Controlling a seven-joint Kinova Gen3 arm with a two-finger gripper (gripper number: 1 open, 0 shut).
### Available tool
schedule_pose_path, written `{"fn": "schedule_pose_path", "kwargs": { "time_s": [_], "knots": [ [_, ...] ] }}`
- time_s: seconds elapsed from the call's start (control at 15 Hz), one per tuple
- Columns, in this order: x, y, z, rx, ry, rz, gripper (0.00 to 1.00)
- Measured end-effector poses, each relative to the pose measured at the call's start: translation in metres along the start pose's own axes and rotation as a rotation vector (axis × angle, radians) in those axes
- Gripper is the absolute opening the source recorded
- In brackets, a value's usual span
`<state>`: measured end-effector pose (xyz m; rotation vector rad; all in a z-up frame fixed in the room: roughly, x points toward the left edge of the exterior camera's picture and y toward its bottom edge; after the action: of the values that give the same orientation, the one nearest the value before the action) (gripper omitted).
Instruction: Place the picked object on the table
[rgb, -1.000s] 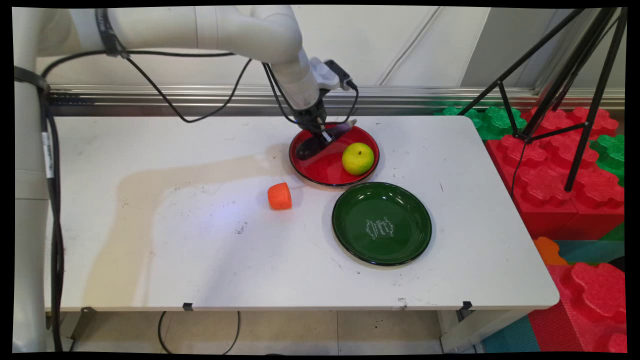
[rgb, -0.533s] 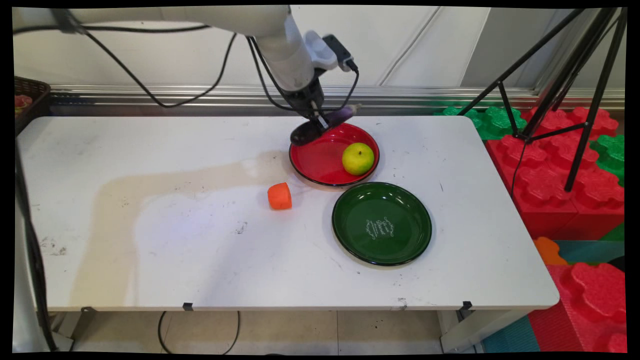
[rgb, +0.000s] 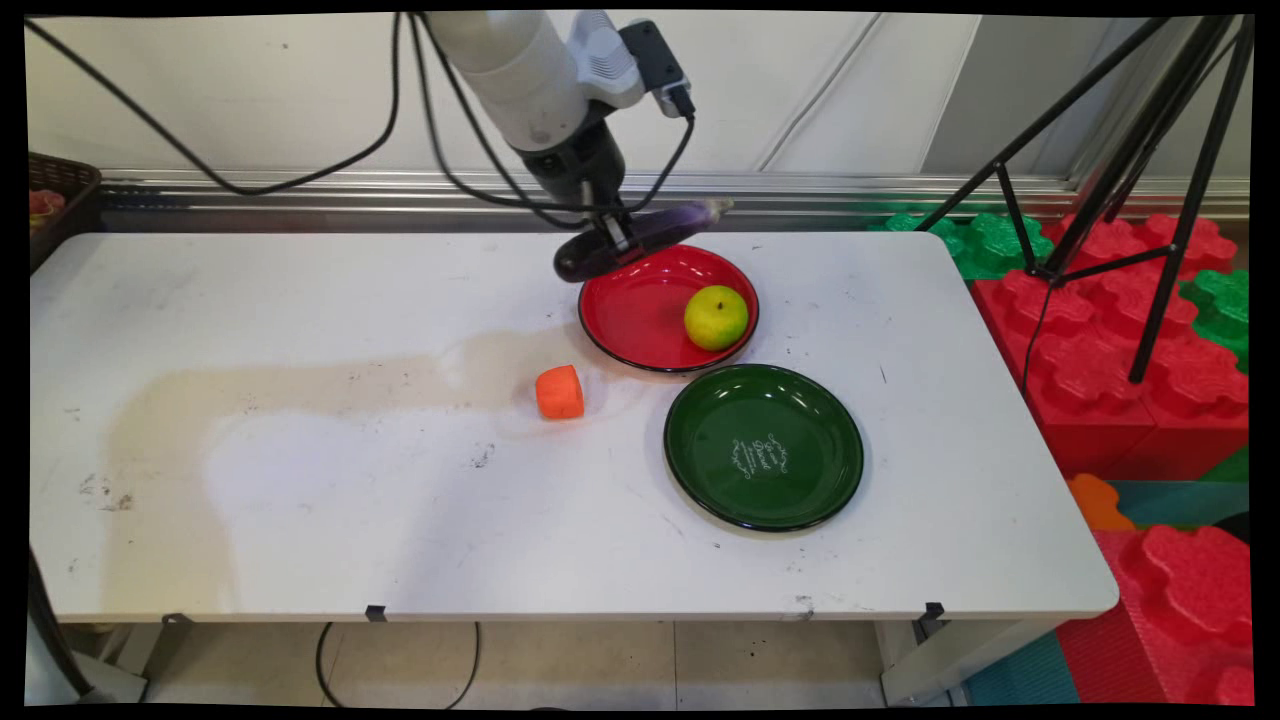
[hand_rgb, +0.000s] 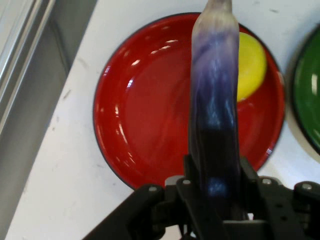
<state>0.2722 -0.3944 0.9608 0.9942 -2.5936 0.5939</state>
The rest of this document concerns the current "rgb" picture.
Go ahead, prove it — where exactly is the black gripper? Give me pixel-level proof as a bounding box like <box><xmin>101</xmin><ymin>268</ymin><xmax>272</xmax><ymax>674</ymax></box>
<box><xmin>518</xmin><ymin>116</ymin><xmax>650</xmax><ymax>264</ymax></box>

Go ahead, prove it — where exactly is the purple toy eggplant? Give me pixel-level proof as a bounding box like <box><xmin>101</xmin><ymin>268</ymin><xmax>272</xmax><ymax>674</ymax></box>
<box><xmin>553</xmin><ymin>198</ymin><xmax>735</xmax><ymax>284</ymax></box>

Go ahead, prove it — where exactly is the red round plate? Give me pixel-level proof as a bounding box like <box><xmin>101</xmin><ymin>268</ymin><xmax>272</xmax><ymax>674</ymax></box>
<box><xmin>577</xmin><ymin>243</ymin><xmax>761</xmax><ymax>376</ymax></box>

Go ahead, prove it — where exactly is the yellow-green toy apple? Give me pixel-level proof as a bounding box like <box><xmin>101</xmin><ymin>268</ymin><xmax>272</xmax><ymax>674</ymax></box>
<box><xmin>684</xmin><ymin>285</ymin><xmax>750</xmax><ymax>352</ymax></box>

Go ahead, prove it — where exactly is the orange toy carrot piece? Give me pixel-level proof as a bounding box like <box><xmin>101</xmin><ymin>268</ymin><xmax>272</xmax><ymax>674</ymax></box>
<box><xmin>535</xmin><ymin>365</ymin><xmax>586</xmax><ymax>420</ymax></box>

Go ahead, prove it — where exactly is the green round plate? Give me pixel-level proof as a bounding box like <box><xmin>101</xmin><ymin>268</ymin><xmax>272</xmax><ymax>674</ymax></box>
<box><xmin>663</xmin><ymin>363</ymin><xmax>866</xmax><ymax>533</ymax></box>

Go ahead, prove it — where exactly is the green foam block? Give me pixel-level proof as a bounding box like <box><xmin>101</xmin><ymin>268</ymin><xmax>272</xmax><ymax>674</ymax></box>
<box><xmin>868</xmin><ymin>211</ymin><xmax>1057</xmax><ymax>282</ymax></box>
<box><xmin>1178</xmin><ymin>268</ymin><xmax>1251</xmax><ymax>373</ymax></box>

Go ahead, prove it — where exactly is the white table leg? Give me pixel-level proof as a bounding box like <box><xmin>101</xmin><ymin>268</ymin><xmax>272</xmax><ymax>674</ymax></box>
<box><xmin>878</xmin><ymin>617</ymin><xmax>1063</xmax><ymax>707</ymax></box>

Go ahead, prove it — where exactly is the orange foam piece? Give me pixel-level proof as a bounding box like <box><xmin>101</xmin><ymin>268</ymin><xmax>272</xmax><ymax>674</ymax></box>
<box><xmin>1065</xmin><ymin>473</ymin><xmax>1137</xmax><ymax>532</ymax></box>

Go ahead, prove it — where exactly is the dark woven basket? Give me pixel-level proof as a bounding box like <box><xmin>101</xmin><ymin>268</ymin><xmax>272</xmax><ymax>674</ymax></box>
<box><xmin>28</xmin><ymin>152</ymin><xmax>104</xmax><ymax>274</ymax></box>

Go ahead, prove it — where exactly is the black tripod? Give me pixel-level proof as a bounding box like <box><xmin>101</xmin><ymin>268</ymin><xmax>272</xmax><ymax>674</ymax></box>
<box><xmin>915</xmin><ymin>15</ymin><xmax>1256</xmax><ymax>386</ymax></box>

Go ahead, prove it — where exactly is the teal foam mat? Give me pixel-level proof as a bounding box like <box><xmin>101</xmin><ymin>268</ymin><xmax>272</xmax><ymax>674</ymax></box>
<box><xmin>1108</xmin><ymin>479</ymin><xmax>1251</xmax><ymax>531</ymax></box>

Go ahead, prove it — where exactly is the grey table leg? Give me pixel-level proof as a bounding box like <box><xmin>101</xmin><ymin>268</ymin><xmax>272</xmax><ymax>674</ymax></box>
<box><xmin>25</xmin><ymin>624</ymin><xmax>151</xmax><ymax>705</ymax></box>

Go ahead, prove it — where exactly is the thin black camera cable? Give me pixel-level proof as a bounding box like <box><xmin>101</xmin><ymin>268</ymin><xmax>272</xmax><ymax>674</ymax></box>
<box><xmin>408</xmin><ymin>12</ymin><xmax>697</xmax><ymax>233</ymax></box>

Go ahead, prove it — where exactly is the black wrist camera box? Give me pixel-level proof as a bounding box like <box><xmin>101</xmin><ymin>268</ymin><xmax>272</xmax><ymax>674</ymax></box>
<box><xmin>618</xmin><ymin>18</ymin><xmax>697</xmax><ymax>120</ymax></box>

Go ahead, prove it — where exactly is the white ribbed camera mount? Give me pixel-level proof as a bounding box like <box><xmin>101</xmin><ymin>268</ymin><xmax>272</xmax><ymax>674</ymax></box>
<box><xmin>567</xmin><ymin>12</ymin><xmax>647</xmax><ymax>110</ymax></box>

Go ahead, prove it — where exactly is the aluminium wall rail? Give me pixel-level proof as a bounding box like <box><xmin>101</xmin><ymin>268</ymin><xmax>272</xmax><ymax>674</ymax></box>
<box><xmin>98</xmin><ymin>170</ymin><xmax>1251</xmax><ymax>234</ymax></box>

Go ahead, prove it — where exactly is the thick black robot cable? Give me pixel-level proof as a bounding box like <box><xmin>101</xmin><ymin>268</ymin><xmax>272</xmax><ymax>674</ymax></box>
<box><xmin>25</xmin><ymin>12</ymin><xmax>404</xmax><ymax>197</ymax></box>

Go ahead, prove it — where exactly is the black floor cable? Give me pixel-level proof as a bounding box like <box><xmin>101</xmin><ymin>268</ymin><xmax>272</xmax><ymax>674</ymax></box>
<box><xmin>315</xmin><ymin>621</ymin><xmax>483</xmax><ymax>711</ymax></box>

